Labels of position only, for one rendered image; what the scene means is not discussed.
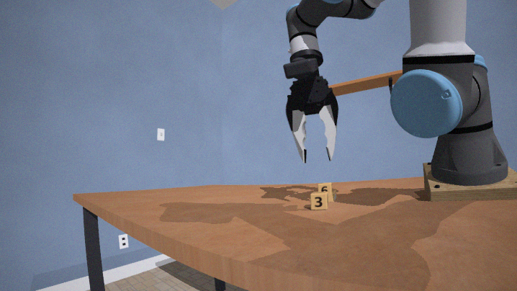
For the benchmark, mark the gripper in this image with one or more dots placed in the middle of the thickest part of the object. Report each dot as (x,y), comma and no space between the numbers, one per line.
(312,94)

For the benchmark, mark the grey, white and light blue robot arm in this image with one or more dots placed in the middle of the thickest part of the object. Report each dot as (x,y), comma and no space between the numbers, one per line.
(436,93)

